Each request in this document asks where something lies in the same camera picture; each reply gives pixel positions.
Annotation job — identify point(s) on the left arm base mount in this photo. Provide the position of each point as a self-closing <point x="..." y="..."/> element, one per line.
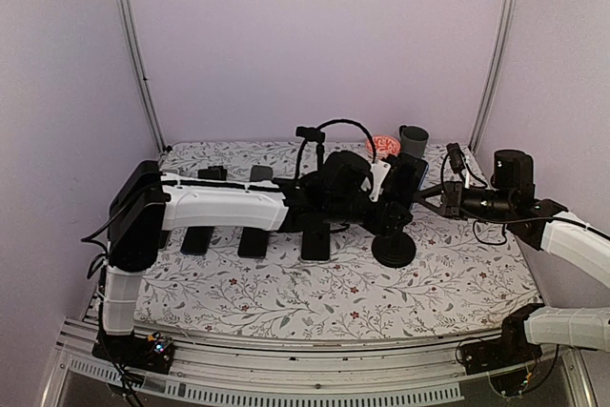
<point x="153" y="353"/>

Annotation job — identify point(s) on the floral patterned table mat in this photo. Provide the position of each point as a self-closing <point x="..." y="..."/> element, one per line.
<point x="465" y="278"/>

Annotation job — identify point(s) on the left aluminium frame post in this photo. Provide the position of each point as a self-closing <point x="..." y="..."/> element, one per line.
<point x="140" y="74"/>

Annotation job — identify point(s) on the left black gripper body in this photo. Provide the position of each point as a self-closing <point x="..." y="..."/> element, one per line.
<point x="342" y="212"/>

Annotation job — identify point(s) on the black tall round-base stand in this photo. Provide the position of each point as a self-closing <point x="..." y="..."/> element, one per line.
<point x="394" y="251"/>

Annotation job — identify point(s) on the black round base phone stand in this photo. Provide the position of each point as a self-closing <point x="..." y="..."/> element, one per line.
<point x="260" y="173"/>

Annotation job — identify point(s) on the right aluminium frame post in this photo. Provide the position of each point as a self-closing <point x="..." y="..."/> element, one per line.
<point x="506" y="15"/>

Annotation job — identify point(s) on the aluminium frame post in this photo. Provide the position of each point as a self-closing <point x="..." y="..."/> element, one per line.
<point x="140" y="74"/>
<point x="506" y="15"/>

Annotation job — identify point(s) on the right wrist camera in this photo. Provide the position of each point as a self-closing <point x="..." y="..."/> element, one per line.
<point x="459" y="165"/>

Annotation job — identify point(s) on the black folding phone stand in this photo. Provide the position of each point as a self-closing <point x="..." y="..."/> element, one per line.
<point x="218" y="173"/>

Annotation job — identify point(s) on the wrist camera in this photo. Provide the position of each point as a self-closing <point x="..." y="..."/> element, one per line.
<point x="381" y="169"/>
<point x="459" y="165"/>

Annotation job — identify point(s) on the front aluminium rail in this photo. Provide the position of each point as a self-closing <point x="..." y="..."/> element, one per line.
<point x="217" y="370"/>

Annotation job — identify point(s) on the black phone blue edge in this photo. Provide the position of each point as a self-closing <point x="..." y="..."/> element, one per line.
<point x="197" y="241"/>

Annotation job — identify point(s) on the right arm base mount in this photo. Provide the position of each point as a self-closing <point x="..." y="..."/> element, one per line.
<point x="478" y="355"/>

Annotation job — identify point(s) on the red white patterned bowl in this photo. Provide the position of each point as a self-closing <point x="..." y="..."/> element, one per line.
<point x="385" y="145"/>

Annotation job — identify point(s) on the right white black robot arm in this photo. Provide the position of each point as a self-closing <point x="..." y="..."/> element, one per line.
<point x="543" y="225"/>

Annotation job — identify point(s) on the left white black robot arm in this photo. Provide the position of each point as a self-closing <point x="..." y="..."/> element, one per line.
<point x="152" y="204"/>

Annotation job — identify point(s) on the dark grey mug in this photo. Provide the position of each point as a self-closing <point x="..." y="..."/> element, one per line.
<point x="413" y="140"/>

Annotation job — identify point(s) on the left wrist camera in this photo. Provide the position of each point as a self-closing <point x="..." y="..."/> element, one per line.
<point x="381" y="169"/>

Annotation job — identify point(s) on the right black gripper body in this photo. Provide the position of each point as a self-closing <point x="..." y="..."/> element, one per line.
<point x="500" y="203"/>

